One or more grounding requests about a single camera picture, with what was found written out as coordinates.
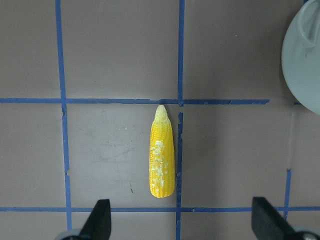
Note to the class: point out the yellow corn cob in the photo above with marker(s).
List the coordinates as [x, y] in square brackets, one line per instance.
[161, 155]

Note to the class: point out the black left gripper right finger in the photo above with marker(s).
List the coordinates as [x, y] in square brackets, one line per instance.
[267, 223]

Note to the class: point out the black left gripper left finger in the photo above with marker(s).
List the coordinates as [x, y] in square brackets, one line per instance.
[98, 224]

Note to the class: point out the glass pot lid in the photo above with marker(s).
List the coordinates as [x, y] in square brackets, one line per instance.
[300, 57]

